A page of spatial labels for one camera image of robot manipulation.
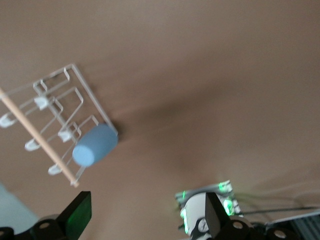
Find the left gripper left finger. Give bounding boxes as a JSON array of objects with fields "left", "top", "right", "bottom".
[{"left": 0, "top": 190, "right": 93, "bottom": 240}]

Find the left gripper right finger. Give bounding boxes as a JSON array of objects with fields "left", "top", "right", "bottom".
[{"left": 204, "top": 192, "right": 299, "bottom": 240}]

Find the blue plastic cup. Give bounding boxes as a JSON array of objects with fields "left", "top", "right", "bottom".
[{"left": 71, "top": 123, "right": 119, "bottom": 168}]

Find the brown table cover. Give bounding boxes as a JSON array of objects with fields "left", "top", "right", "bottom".
[{"left": 0, "top": 0, "right": 320, "bottom": 240}]

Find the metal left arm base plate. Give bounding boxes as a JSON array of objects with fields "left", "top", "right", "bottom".
[{"left": 174, "top": 179, "right": 245, "bottom": 226}]

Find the black cable on table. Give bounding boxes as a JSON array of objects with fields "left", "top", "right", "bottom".
[{"left": 239, "top": 204, "right": 320, "bottom": 217}]

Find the wooden rack handle rod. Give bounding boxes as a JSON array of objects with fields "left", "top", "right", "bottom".
[{"left": 0, "top": 86, "right": 81, "bottom": 189}]

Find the white wire cup rack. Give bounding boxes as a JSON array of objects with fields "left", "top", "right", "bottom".
[{"left": 0, "top": 63, "right": 120, "bottom": 189}]

